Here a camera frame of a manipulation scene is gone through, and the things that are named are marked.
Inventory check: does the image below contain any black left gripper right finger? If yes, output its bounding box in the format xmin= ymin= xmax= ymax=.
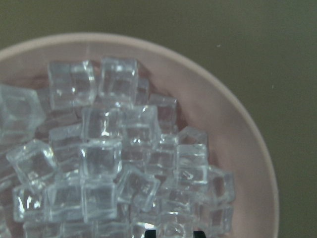
xmin=193 ymin=231 xmax=206 ymax=238

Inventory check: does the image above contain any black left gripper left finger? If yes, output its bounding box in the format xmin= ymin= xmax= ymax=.
xmin=144 ymin=230 xmax=156 ymax=238

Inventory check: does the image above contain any pink bowl of ice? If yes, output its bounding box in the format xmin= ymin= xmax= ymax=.
xmin=0 ymin=33 xmax=279 ymax=238

